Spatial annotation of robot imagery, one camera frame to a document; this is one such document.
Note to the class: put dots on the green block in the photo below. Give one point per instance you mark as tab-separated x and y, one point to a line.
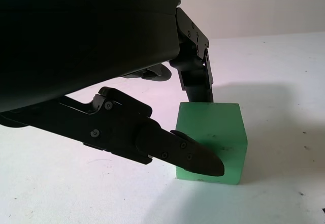
226	137

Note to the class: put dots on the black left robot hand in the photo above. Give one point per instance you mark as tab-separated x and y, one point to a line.
76	43

